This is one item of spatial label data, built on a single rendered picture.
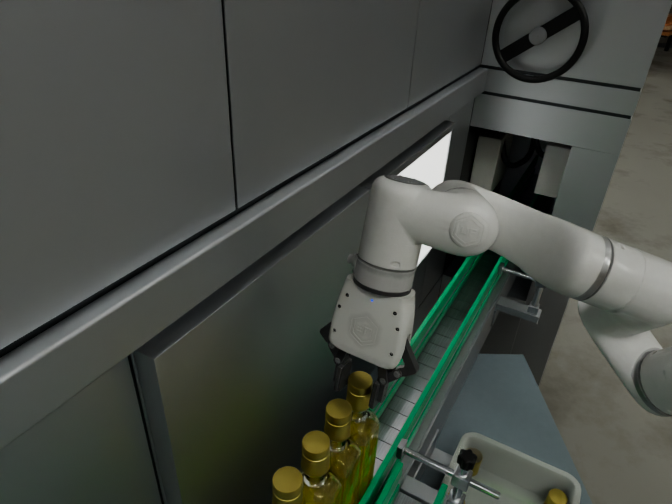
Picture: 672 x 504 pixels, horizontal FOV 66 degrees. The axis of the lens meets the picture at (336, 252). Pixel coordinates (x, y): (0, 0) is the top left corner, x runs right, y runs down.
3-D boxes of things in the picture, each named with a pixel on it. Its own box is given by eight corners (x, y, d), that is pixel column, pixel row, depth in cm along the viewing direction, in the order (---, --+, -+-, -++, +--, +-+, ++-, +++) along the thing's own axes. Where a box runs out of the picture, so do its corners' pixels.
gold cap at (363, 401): (353, 388, 74) (355, 366, 72) (375, 399, 73) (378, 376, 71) (341, 404, 72) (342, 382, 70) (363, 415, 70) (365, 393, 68)
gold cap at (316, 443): (312, 447, 66) (312, 424, 63) (335, 461, 64) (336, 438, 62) (295, 467, 63) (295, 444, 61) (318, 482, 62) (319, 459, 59)
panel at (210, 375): (423, 246, 136) (443, 119, 118) (434, 249, 135) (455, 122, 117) (174, 539, 69) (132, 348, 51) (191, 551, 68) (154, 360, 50)
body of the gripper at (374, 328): (335, 268, 64) (320, 346, 68) (410, 295, 60) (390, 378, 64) (361, 255, 71) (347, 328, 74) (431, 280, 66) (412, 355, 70)
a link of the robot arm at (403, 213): (491, 188, 65) (512, 205, 56) (470, 266, 68) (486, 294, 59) (373, 166, 65) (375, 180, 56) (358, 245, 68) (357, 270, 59)
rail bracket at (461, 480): (398, 467, 90) (406, 418, 84) (493, 514, 84) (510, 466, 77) (391, 480, 88) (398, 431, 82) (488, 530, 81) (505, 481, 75)
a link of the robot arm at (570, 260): (586, 312, 61) (421, 249, 60) (549, 273, 73) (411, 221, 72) (623, 248, 58) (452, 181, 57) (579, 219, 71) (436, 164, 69)
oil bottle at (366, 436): (342, 480, 88) (349, 392, 77) (371, 497, 86) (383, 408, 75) (325, 507, 84) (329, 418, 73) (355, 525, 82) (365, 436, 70)
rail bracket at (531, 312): (488, 314, 144) (505, 245, 132) (550, 336, 137) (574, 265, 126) (483, 323, 141) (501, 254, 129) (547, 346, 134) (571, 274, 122)
